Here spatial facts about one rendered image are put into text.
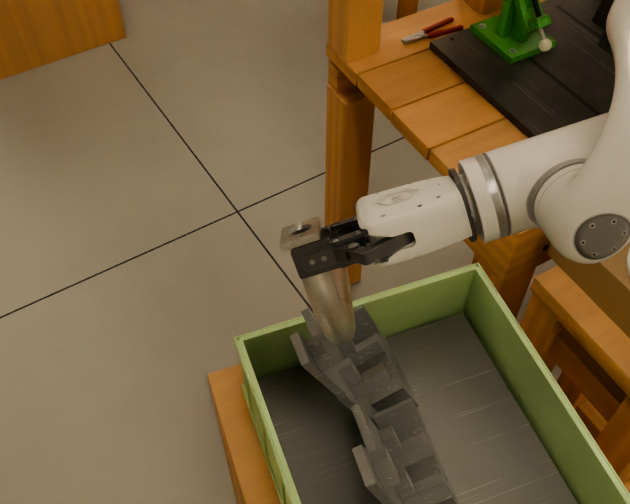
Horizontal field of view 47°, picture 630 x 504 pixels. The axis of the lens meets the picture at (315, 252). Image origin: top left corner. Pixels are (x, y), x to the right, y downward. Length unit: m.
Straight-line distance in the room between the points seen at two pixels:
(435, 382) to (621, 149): 0.67
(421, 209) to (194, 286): 1.76
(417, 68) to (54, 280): 1.39
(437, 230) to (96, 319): 1.80
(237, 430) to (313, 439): 0.14
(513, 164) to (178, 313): 1.74
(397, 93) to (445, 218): 0.97
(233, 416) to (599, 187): 0.78
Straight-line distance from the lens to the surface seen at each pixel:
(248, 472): 1.19
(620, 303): 1.31
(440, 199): 0.67
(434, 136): 1.53
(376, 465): 0.81
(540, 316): 1.41
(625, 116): 0.62
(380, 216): 0.67
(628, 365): 1.30
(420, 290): 1.17
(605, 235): 0.64
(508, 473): 1.16
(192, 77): 3.15
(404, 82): 1.66
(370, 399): 1.10
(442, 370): 1.21
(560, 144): 0.70
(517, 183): 0.69
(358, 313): 1.12
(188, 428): 2.12
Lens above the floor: 1.88
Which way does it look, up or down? 51 degrees down
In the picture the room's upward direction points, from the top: straight up
